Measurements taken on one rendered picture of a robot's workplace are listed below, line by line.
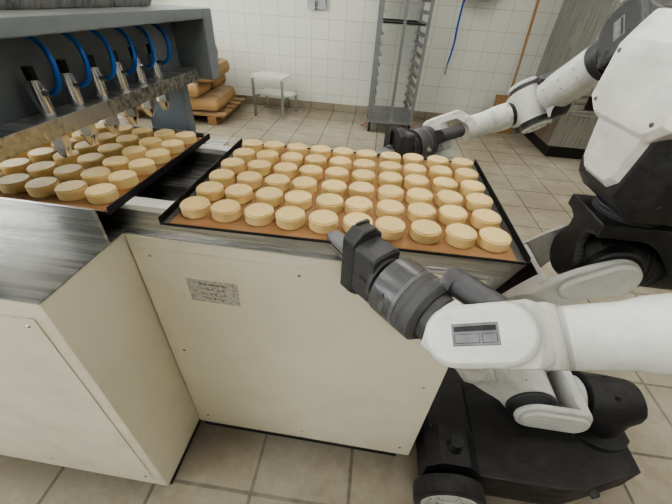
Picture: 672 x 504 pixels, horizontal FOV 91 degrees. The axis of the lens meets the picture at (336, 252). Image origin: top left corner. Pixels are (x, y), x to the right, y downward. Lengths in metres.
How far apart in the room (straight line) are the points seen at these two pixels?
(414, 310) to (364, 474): 0.95
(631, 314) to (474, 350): 0.14
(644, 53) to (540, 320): 0.51
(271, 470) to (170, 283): 0.75
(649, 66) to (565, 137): 3.50
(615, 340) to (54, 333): 0.74
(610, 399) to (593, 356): 0.91
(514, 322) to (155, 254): 0.63
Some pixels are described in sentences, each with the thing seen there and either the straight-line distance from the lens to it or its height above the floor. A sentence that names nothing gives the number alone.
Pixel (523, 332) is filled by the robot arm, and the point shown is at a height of 0.98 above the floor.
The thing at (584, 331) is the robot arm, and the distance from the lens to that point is 0.39.
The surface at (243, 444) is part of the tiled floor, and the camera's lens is 1.34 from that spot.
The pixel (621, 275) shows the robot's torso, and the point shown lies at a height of 0.82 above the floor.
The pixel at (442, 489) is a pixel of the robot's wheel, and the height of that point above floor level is 0.19.
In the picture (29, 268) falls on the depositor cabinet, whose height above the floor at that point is 0.84.
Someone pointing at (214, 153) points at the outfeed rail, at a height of 0.89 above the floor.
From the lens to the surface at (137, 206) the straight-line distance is 0.71.
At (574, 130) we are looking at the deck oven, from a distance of 4.24.
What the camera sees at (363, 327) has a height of 0.67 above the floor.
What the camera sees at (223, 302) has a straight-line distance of 0.77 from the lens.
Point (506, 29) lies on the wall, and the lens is 4.82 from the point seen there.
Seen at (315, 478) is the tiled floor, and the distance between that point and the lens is 1.28.
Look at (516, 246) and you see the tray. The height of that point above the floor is 0.91.
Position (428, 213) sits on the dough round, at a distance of 0.61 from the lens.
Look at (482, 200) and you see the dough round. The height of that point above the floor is 0.93.
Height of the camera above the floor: 1.22
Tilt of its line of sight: 38 degrees down
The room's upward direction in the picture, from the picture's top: 4 degrees clockwise
